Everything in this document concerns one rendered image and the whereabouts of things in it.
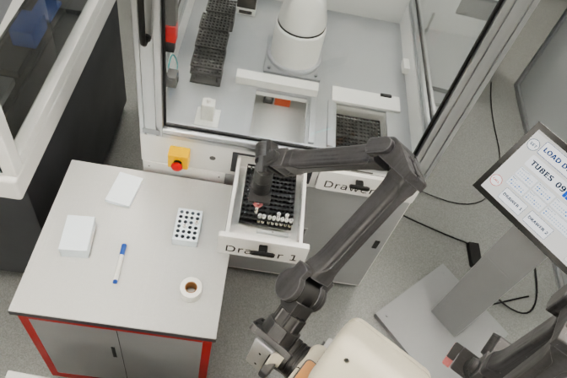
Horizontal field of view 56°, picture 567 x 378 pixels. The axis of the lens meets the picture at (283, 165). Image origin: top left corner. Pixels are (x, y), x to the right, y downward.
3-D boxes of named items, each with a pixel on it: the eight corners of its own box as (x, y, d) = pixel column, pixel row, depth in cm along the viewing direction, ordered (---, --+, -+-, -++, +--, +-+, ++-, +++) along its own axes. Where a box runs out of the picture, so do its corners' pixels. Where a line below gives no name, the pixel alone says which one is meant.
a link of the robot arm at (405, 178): (420, 157, 111) (443, 178, 117) (386, 129, 122) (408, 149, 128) (282, 307, 118) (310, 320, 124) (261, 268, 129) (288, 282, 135)
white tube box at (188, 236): (197, 247, 180) (197, 241, 177) (171, 244, 179) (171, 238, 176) (202, 216, 187) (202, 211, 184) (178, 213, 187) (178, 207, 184)
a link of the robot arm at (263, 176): (255, 173, 150) (274, 175, 151) (256, 153, 154) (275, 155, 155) (252, 186, 156) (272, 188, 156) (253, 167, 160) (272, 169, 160)
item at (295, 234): (299, 257, 175) (303, 248, 171) (222, 245, 173) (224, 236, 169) (305, 163, 200) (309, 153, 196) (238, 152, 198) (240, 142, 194)
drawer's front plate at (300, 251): (303, 265, 176) (310, 249, 167) (216, 251, 173) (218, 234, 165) (303, 260, 177) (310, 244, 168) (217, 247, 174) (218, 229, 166)
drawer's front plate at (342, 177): (391, 200, 198) (400, 183, 189) (315, 188, 196) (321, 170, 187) (391, 197, 199) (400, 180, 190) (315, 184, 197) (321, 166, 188)
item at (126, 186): (129, 208, 184) (128, 206, 183) (105, 202, 185) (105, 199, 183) (143, 180, 192) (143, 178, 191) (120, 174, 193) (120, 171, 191)
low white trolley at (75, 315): (204, 403, 221) (216, 339, 162) (52, 384, 216) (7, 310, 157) (224, 276, 257) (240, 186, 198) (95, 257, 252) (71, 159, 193)
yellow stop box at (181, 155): (187, 171, 188) (187, 159, 183) (167, 168, 188) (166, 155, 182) (190, 160, 192) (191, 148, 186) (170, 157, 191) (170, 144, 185)
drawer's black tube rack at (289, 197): (288, 234, 180) (292, 224, 175) (237, 226, 178) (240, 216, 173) (294, 181, 194) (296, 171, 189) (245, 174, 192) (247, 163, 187)
